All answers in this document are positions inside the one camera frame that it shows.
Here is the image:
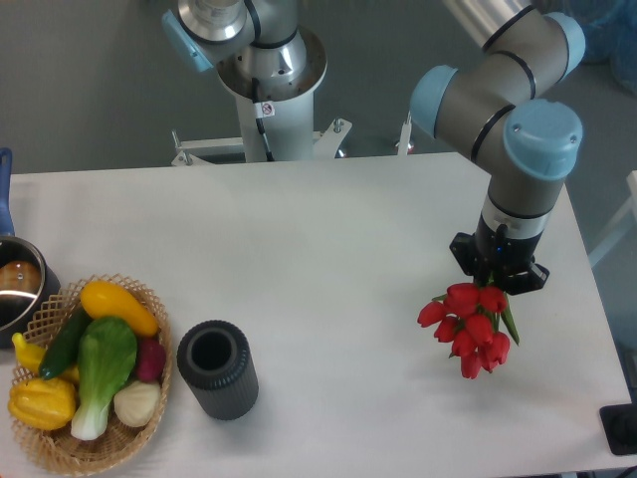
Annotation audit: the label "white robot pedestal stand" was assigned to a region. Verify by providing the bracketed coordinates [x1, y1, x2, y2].
[171, 82, 352, 166]

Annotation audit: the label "blue handled steel pot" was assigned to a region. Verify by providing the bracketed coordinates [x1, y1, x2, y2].
[1, 147, 60, 350]

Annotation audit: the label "white garlic bulb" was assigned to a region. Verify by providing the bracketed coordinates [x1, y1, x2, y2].
[113, 380, 161, 428]

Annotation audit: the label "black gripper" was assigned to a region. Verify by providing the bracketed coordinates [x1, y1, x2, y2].
[449, 228, 549, 295]

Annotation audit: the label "red radish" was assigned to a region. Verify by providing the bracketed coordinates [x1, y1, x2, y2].
[134, 338, 166, 382]

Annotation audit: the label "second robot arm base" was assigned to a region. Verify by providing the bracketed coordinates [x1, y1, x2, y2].
[161, 0, 327, 103]

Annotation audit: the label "black cable on pedestal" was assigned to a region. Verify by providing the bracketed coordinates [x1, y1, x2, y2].
[250, 77, 276, 162]

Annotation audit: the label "red tulip bouquet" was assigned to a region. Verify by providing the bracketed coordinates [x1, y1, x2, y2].
[417, 278, 520, 379]

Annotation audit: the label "yellow bell pepper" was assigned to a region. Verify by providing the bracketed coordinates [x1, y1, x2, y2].
[8, 378, 77, 431]

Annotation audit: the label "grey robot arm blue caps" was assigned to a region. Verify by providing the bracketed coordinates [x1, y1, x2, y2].
[410, 1, 586, 295]

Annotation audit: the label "yellow squash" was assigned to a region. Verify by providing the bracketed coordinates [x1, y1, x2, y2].
[80, 281, 159, 338]

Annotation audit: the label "dark grey ribbed vase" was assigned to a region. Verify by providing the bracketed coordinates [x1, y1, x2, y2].
[177, 320, 259, 421]

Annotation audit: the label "black device table corner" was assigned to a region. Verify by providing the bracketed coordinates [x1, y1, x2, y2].
[599, 403, 636, 456]

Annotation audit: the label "small yellow gourd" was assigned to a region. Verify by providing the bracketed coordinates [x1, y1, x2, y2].
[11, 332, 81, 384]

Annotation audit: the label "green cucumber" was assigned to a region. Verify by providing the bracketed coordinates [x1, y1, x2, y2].
[38, 306, 93, 379]

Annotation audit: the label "woven wicker basket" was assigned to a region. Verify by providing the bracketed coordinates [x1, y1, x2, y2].
[9, 274, 173, 477]

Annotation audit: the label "green bok choy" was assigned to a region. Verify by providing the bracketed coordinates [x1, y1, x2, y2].
[71, 317, 137, 441]

